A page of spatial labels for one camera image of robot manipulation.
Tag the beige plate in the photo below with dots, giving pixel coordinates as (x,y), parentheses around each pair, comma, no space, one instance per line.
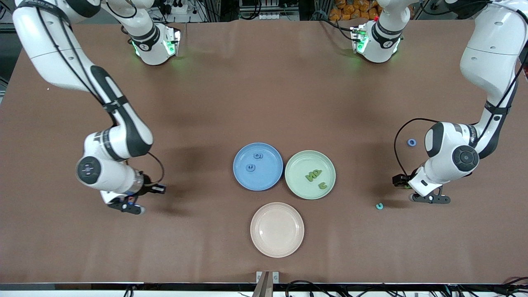
(277,229)

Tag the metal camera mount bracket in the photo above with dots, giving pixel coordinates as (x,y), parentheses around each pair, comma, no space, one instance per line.
(267,284)

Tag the blue foam letter G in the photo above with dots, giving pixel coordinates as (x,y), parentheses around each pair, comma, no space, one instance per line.
(247,167)

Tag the green foam letter U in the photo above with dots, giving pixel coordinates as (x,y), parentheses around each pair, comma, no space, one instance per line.
(320,187)

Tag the blue foam digit six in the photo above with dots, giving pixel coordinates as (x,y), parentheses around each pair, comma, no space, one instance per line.
(260,154)

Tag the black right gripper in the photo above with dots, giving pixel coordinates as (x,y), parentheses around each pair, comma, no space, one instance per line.
(149,189)

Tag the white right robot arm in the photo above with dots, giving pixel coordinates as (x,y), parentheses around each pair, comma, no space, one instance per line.
(111,177)

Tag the green foam letter P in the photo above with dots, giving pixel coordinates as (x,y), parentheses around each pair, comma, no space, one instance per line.
(317,172)

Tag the orange objects pile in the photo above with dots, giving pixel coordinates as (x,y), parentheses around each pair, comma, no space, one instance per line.
(354,8)

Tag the green plate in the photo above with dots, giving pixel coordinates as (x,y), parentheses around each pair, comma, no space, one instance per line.
(299,187)

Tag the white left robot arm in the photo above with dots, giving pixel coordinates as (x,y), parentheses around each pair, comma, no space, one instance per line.
(437,177)

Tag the blue foam letter O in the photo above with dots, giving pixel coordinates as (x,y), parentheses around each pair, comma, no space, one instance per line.
(408,142)

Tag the blue plate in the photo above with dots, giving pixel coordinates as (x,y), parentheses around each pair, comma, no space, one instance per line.
(264,179)

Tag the white power strip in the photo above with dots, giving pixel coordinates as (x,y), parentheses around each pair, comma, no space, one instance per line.
(270,16)
(177,8)

